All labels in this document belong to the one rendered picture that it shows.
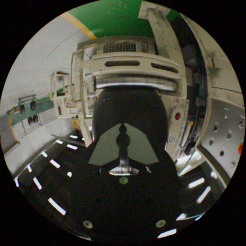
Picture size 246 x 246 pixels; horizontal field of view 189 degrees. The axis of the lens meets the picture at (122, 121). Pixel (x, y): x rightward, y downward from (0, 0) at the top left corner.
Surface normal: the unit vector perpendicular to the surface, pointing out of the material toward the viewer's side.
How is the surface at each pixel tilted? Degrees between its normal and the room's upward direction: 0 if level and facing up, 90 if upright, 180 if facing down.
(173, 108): 90
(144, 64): 90
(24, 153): 90
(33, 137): 90
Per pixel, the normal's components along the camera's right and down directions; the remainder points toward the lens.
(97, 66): 0.00, 0.35
